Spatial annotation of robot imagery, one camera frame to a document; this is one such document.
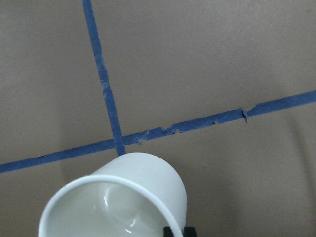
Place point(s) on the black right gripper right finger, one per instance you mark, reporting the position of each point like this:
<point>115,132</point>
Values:
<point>189,232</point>

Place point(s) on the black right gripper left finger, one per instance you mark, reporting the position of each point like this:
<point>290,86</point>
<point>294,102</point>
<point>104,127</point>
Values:
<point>167,232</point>

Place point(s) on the white paper cup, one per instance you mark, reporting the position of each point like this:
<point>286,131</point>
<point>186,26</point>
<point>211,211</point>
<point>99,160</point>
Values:
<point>134,195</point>

